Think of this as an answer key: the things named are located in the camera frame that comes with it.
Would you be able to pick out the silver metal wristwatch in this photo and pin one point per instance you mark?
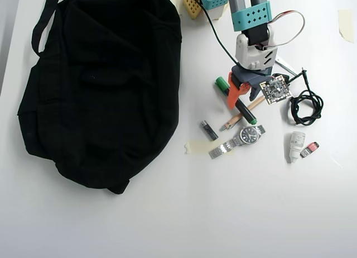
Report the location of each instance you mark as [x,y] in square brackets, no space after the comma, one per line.
[248,135]

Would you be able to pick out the thin metal ruler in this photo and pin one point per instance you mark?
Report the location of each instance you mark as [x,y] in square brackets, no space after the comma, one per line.
[285,64]

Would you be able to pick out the white dropper bottle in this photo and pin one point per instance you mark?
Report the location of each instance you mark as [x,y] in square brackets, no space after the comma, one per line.
[296,146]

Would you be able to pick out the black fabric bag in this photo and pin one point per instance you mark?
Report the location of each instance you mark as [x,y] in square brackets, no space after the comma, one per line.
[106,87]

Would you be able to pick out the teal and white robot base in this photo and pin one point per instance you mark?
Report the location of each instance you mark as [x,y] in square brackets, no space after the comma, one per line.
[214,2]

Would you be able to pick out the small red and grey clip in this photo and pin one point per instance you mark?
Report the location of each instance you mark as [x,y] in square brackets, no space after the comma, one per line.
[310,149]

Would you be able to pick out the green and black whiteboard marker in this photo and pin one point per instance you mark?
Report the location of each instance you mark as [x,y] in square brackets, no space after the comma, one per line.
[242,108]

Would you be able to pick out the grey and teal robot arm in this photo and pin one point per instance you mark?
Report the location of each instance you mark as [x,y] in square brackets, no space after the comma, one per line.
[251,18]

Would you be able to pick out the blue-grey gripper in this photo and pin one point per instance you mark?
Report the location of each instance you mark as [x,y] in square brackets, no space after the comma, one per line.
[246,79]

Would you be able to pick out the yellow perforated block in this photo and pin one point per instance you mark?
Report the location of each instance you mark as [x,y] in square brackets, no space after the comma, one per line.
[191,5]

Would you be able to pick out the bare camera circuit board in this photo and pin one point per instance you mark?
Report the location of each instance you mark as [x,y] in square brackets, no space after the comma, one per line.
[276,90]

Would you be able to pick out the wooden pencil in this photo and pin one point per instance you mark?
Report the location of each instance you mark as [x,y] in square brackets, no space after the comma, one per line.
[237,118]

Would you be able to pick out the small black cylindrical battery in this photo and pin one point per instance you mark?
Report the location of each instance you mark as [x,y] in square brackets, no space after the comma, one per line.
[208,131]

